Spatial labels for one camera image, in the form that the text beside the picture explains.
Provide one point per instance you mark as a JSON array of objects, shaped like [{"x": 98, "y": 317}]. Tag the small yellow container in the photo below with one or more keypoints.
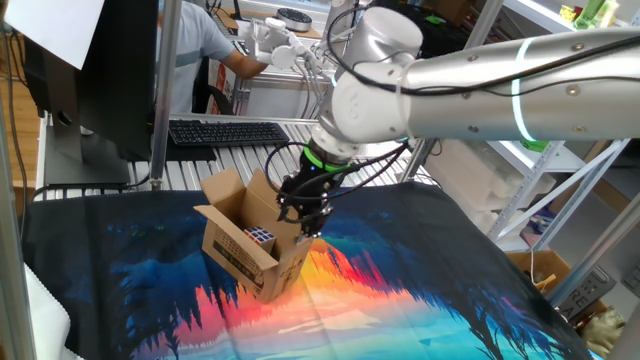
[{"x": 567, "y": 14}]

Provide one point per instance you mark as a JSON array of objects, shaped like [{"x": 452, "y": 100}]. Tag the beige crumpled bag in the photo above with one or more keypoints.
[{"x": 607, "y": 332}]

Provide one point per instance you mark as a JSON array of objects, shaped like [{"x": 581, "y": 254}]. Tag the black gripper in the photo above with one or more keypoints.
[{"x": 310, "y": 197}]

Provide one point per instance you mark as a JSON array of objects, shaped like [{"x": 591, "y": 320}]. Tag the black monitor with grey stand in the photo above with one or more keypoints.
[{"x": 115, "y": 85}]

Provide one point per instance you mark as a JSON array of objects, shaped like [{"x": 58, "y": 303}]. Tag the open cardboard box with clutter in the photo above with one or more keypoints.
[{"x": 550, "y": 262}]

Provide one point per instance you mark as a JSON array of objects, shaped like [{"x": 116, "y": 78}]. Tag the white cloth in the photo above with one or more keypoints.
[{"x": 45, "y": 325}]

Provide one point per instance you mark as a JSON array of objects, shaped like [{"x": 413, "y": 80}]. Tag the person in blue shirt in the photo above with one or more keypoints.
[{"x": 192, "y": 45}]

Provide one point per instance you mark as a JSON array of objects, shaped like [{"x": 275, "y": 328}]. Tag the black office chair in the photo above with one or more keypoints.
[{"x": 217, "y": 102}]

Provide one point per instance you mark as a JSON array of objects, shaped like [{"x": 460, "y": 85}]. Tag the white teleoperation haptic device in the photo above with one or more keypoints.
[{"x": 280, "y": 52}]

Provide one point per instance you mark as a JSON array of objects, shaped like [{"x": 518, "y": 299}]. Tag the aluminium frame post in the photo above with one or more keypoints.
[
  {"x": 12, "y": 300},
  {"x": 165, "y": 100},
  {"x": 482, "y": 20}
]

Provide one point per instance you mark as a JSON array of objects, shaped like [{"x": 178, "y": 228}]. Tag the blue white Rubik's cube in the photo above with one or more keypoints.
[{"x": 260, "y": 235}]

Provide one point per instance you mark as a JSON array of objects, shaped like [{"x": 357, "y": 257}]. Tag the grey metal shelf rack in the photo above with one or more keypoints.
[{"x": 550, "y": 20}]

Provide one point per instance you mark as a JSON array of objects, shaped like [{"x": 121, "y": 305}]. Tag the round black disc device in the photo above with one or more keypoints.
[{"x": 295, "y": 19}]

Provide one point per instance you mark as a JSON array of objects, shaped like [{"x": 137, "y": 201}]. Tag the white foam blocks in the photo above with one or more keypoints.
[{"x": 480, "y": 195}]

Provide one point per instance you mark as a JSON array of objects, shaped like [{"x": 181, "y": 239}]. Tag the black keyboard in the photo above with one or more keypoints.
[{"x": 225, "y": 134}]

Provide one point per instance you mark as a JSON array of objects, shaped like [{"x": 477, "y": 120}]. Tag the green bottle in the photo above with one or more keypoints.
[{"x": 587, "y": 12}]

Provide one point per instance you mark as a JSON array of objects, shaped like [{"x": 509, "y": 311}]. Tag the small green object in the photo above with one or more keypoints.
[{"x": 436, "y": 20}]

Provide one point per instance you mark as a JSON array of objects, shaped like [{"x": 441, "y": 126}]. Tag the white paper sheet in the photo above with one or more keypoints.
[{"x": 55, "y": 30}]

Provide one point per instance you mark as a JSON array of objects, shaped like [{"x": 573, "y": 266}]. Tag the person's bare forearm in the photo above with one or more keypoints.
[{"x": 245, "y": 65}]

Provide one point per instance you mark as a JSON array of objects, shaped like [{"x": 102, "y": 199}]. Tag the grey lettered plate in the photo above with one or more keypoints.
[{"x": 585, "y": 295}]

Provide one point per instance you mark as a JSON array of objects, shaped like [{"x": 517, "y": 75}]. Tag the brown cardboard box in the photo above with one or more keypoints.
[{"x": 240, "y": 260}]

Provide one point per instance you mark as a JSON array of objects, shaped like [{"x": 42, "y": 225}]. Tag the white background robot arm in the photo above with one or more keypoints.
[{"x": 340, "y": 10}]

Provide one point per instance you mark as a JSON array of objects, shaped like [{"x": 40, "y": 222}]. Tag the colourful sunset print tablecloth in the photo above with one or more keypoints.
[{"x": 150, "y": 280}]

